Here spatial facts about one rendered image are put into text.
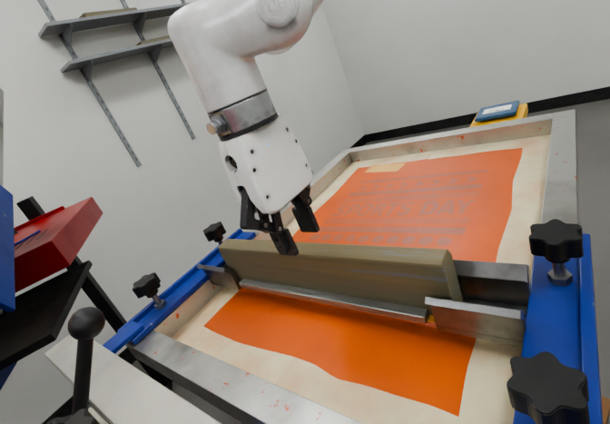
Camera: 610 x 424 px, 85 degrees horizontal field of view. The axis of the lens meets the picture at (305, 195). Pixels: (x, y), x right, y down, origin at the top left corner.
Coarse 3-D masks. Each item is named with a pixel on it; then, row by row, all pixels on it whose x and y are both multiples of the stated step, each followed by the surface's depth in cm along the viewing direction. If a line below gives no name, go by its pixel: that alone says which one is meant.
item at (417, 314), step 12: (252, 288) 55; (264, 288) 53; (276, 288) 52; (288, 288) 50; (300, 288) 49; (312, 300) 47; (324, 300) 45; (336, 300) 44; (348, 300) 43; (360, 300) 42; (372, 300) 42; (372, 312) 41; (384, 312) 40; (396, 312) 38; (408, 312) 38; (420, 312) 37
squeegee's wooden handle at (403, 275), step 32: (224, 256) 58; (256, 256) 52; (288, 256) 47; (320, 256) 43; (352, 256) 40; (384, 256) 38; (416, 256) 36; (448, 256) 35; (320, 288) 47; (352, 288) 43; (384, 288) 39; (416, 288) 37; (448, 288) 34
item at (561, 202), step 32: (480, 128) 80; (512, 128) 75; (544, 128) 72; (352, 160) 104; (576, 160) 55; (544, 192) 49; (576, 192) 46; (160, 352) 49; (192, 352) 46; (192, 384) 42; (224, 384) 39; (256, 384) 37; (256, 416) 34; (288, 416) 32; (320, 416) 31
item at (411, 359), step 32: (448, 160) 79; (480, 160) 73; (512, 160) 68; (480, 192) 62; (480, 224) 53; (480, 256) 47; (320, 320) 48; (352, 320) 45; (384, 320) 43; (320, 352) 42; (352, 352) 41; (384, 352) 39; (416, 352) 37; (448, 352) 36; (384, 384) 36; (416, 384) 34; (448, 384) 33
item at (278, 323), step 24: (360, 168) 97; (408, 168) 84; (336, 192) 87; (216, 312) 59; (240, 312) 56; (264, 312) 54; (288, 312) 52; (312, 312) 50; (240, 336) 51; (264, 336) 49; (288, 336) 47
